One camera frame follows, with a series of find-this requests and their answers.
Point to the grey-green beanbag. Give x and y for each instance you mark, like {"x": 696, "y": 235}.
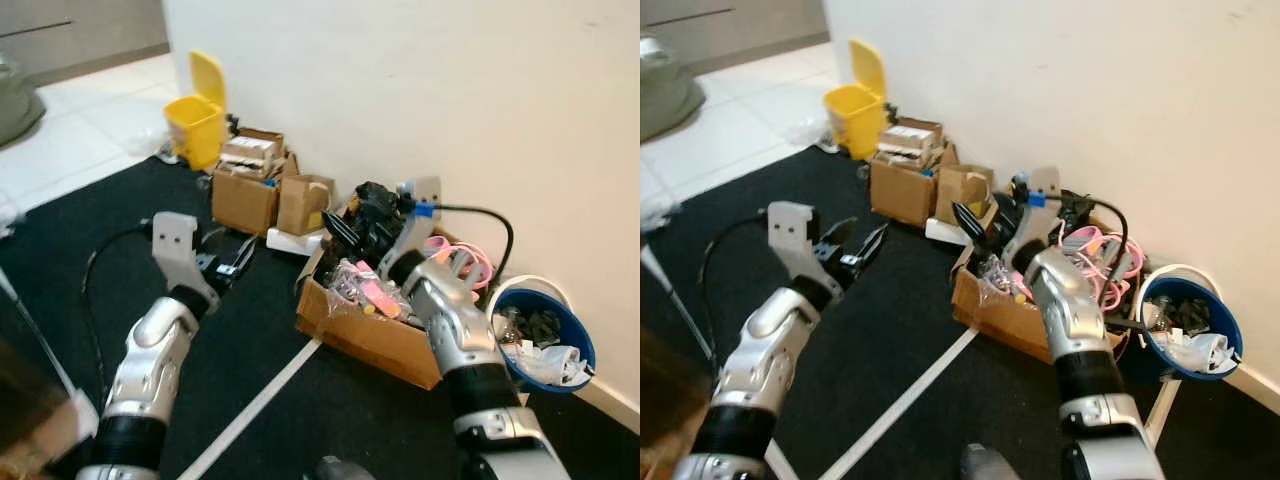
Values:
{"x": 665, "y": 95}
{"x": 15, "y": 105}

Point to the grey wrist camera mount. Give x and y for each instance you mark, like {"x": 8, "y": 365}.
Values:
{"x": 1022, "y": 235}
{"x": 410, "y": 240}
{"x": 175, "y": 245}
{"x": 790, "y": 230}

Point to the white printed pack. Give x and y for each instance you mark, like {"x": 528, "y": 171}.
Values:
{"x": 910, "y": 138}
{"x": 250, "y": 150}

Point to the grey cabinet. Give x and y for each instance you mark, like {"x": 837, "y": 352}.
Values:
{"x": 740, "y": 30}
{"x": 80, "y": 35}

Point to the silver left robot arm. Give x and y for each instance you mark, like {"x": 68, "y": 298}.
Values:
{"x": 770, "y": 340}
{"x": 150, "y": 350}

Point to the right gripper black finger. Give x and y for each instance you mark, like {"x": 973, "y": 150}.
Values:
{"x": 375, "y": 195}
{"x": 973, "y": 224}
{"x": 1021, "y": 186}
{"x": 342, "y": 233}

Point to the blue tape wrap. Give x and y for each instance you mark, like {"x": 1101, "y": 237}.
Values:
{"x": 424, "y": 209}
{"x": 1035, "y": 198}

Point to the large shallow cardboard box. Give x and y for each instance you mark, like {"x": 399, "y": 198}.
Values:
{"x": 370, "y": 340}
{"x": 1000, "y": 315}

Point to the white flat box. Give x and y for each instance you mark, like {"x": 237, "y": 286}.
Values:
{"x": 942, "y": 232}
{"x": 290, "y": 242}

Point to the white crumpled plastic bag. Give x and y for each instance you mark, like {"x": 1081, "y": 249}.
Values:
{"x": 1200, "y": 352}
{"x": 555, "y": 362}

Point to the yellow lidded rubbish bin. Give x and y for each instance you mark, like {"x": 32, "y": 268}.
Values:
{"x": 855, "y": 115}
{"x": 195, "y": 130}

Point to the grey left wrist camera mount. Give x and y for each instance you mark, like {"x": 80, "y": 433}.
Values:
{"x": 175, "y": 245}
{"x": 790, "y": 230}

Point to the blue round bucket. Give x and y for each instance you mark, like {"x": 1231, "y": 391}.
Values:
{"x": 580, "y": 335}
{"x": 1232, "y": 330}

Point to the clear bag with pink items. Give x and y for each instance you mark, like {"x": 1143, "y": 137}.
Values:
{"x": 1000, "y": 280}
{"x": 365, "y": 285}

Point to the white floor tape strip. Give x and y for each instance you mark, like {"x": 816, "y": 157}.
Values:
{"x": 250, "y": 408}
{"x": 900, "y": 400}

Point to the grey robot leg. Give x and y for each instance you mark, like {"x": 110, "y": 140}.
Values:
{"x": 345, "y": 468}
{"x": 988, "y": 463}

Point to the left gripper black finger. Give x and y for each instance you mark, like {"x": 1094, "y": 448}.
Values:
{"x": 873, "y": 246}
{"x": 222, "y": 246}
{"x": 838, "y": 235}
{"x": 250, "y": 256}

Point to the small brown cardboard box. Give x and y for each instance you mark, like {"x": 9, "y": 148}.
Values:
{"x": 960, "y": 190}
{"x": 300, "y": 205}

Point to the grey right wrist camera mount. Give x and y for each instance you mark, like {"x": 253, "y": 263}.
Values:
{"x": 410, "y": 240}
{"x": 1022, "y": 235}

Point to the black carpet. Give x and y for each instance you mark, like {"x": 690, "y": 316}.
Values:
{"x": 900, "y": 320}
{"x": 270, "y": 300}

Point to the open cardboard box with packs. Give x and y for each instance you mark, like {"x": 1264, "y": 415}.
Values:
{"x": 900, "y": 195}
{"x": 240, "y": 205}

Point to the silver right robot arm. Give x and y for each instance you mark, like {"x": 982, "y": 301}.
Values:
{"x": 450, "y": 310}
{"x": 1075, "y": 300}

